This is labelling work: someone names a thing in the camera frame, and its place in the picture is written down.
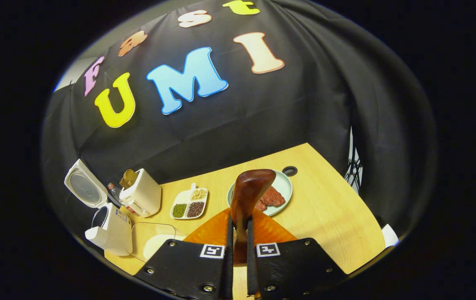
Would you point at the white toaster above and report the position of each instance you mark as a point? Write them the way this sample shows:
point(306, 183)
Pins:
point(144, 196)

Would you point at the clear plastic bottle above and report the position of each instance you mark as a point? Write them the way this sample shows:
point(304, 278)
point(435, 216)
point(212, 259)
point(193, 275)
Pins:
point(115, 191)

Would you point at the black backdrop cloth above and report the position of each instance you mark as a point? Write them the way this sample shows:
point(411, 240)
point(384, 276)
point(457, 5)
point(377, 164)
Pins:
point(262, 116)

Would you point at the red meat piece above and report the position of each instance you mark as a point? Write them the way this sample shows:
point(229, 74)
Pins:
point(261, 206)
point(275, 196)

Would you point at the white metal stand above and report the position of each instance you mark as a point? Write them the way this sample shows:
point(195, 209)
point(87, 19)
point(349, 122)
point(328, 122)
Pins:
point(354, 166)

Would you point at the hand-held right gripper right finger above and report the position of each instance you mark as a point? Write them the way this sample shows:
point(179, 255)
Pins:
point(251, 266)

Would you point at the white paper sheet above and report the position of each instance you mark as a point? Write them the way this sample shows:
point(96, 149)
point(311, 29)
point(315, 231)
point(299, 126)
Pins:
point(390, 236)

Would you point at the white divided dish with beans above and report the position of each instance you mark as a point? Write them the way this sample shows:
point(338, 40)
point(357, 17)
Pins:
point(190, 204)

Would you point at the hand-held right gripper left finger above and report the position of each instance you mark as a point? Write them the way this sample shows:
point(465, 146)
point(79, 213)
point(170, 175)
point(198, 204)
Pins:
point(228, 258)

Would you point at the glass dish of white rice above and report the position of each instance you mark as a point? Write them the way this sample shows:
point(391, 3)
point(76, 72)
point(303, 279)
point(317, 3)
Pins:
point(154, 246)

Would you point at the pale green plate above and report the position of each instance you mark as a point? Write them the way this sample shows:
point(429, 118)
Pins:
point(283, 185)

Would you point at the white rice cooker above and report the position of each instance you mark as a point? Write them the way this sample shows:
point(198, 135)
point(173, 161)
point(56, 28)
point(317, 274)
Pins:
point(113, 233)

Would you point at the brown wooden spoon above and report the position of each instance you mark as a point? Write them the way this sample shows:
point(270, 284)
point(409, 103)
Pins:
point(248, 191)

